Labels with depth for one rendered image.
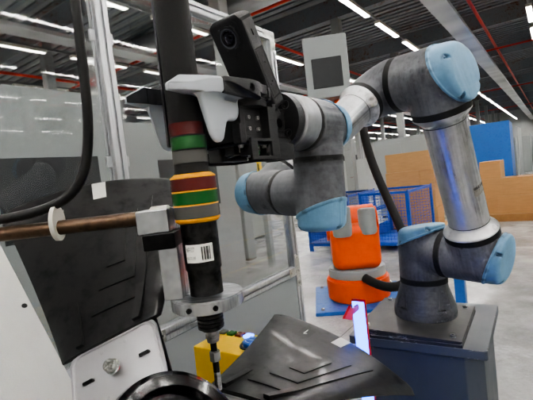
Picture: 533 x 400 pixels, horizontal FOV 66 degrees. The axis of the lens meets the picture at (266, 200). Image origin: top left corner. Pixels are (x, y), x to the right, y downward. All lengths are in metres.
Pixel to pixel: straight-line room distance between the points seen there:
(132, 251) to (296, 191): 0.25
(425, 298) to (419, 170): 7.35
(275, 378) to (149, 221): 0.23
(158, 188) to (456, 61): 0.58
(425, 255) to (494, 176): 8.53
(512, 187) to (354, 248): 5.74
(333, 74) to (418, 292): 3.49
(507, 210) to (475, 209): 8.65
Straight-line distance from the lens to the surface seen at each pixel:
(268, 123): 0.46
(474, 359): 1.06
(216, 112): 0.39
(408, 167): 8.46
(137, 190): 0.56
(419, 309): 1.10
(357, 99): 0.87
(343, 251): 4.29
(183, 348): 1.40
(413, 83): 0.86
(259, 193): 0.67
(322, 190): 0.59
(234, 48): 0.49
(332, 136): 0.59
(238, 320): 1.58
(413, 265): 1.08
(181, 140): 0.39
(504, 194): 9.59
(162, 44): 0.41
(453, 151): 0.91
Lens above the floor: 1.41
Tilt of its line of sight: 3 degrees down
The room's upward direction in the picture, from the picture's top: 7 degrees counter-clockwise
